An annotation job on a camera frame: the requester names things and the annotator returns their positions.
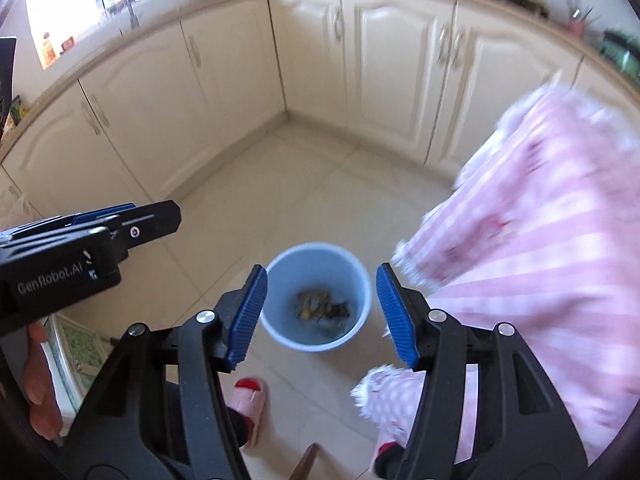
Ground gold snack bag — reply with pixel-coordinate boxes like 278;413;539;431
295;289;350;322

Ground blue trash bin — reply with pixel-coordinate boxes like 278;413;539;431
260;242;372;353

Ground kitchen faucet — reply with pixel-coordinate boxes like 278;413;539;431
96;0;140;30

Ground cream kitchen cabinets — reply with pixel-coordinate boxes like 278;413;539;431
1;0;639;216

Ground person's left hand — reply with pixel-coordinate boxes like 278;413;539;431
24;322;63;441

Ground pink slipper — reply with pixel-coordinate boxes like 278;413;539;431
227;377;268;448

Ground pink checkered tablecloth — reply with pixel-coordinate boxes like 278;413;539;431
349;81;640;466

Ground pink utensil holder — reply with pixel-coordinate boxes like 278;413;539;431
566;0;594;40

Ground green electric grill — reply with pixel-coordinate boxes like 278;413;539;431
600;29;640;86

